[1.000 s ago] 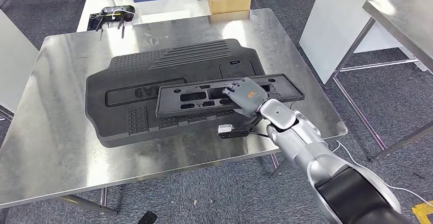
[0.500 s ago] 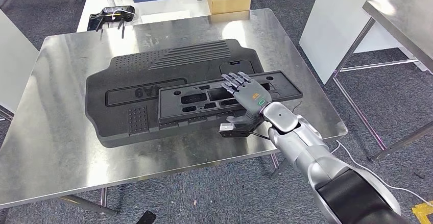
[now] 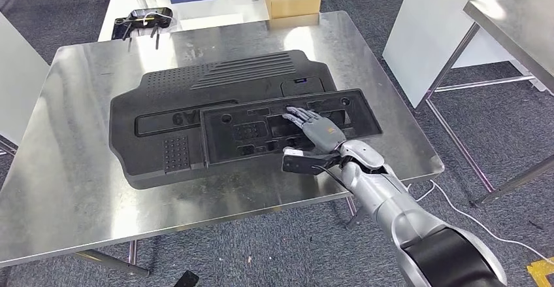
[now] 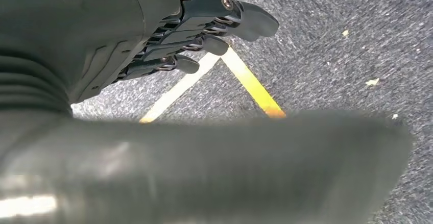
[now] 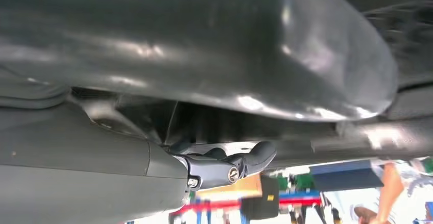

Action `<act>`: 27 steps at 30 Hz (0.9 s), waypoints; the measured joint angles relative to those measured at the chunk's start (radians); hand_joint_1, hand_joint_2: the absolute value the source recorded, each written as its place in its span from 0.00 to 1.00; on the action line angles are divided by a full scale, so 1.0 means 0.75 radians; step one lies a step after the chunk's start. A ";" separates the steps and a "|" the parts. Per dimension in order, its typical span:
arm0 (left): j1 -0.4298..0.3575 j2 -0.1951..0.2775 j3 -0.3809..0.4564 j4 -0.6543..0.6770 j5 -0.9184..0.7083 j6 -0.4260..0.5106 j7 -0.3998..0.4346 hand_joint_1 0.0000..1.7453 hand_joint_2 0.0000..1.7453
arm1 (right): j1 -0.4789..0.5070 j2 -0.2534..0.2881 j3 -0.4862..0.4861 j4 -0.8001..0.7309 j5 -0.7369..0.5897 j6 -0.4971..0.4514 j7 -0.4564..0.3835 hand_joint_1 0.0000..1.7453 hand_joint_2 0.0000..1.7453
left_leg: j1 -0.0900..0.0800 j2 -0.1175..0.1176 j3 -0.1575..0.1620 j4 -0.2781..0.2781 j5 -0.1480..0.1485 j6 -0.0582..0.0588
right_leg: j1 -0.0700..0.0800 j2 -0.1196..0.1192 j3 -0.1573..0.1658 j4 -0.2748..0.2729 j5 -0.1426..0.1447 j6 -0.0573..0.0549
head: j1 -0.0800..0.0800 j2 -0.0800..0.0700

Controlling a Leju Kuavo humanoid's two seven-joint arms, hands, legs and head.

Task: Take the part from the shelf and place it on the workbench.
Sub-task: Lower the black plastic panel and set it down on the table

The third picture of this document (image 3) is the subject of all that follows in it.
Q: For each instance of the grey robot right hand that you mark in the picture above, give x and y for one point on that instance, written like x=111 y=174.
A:
x=324 y=135

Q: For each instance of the black plastic frame part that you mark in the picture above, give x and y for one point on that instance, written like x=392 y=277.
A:
x=216 y=146

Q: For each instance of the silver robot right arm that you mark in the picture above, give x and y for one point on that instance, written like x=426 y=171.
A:
x=389 y=198

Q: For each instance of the stainless steel workbench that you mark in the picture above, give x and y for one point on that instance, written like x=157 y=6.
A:
x=65 y=189

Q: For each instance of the white table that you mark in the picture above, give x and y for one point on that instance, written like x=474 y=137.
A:
x=203 y=12

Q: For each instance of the black plastic engine cover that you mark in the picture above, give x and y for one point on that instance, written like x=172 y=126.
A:
x=151 y=103

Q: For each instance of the black robot foot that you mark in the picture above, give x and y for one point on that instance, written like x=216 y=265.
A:
x=187 y=280

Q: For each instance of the black antenna gadget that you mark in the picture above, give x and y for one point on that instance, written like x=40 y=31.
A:
x=143 y=18

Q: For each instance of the yellow floor tape square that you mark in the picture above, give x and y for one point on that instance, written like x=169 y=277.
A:
x=541 y=274

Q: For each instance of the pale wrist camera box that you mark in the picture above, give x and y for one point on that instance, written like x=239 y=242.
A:
x=293 y=151

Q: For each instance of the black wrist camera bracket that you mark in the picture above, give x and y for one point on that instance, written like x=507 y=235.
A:
x=303 y=163

